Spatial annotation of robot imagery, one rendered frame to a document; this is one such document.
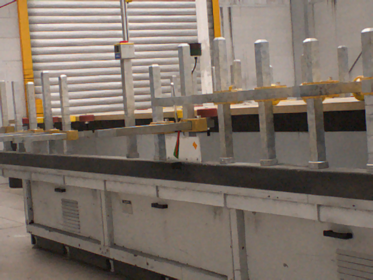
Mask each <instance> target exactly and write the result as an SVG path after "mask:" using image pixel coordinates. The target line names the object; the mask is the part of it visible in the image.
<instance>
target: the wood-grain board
mask: <svg viewBox="0 0 373 280"><path fill-rule="evenodd" d="M240 105H242V104H231V105H230V110H231V115H241V114H259V105H258V104H254V105H243V106H240ZM206 107H208V108H217V105H216V106H206ZM197 109H205V107H194V112H195V116H197V113H196V110H197ZM322 109H323V111H350V110H365V101H359V100H357V99H355V97H350V98H339V99H325V101H323V102H322ZM303 112H307V104H306V102H305V101H303V100H298V101H280V102H279V103H278V104H277V105H273V113H303ZM91 114H94V120H95V121H103V120H124V119H125V113H124V111H115V112H106V113H91ZM80 115H85V114H75V115H70V116H75V121H79V116H80ZM134 115H135V119H149V118H153V117H152V110H135V111H134ZM217 115H218V112H217ZM163 116H164V118H165V117H174V108H166V109H163ZM9 124H15V119H13V120H9Z"/></svg>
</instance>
